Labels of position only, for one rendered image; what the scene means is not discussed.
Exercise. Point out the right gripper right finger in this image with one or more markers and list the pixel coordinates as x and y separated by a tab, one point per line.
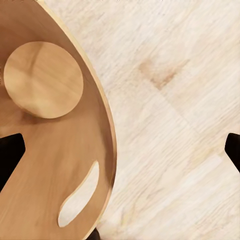
232	148

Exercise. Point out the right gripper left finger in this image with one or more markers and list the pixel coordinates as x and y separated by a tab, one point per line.
12	149

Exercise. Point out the trash can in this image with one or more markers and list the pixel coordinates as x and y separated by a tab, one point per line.
52	95

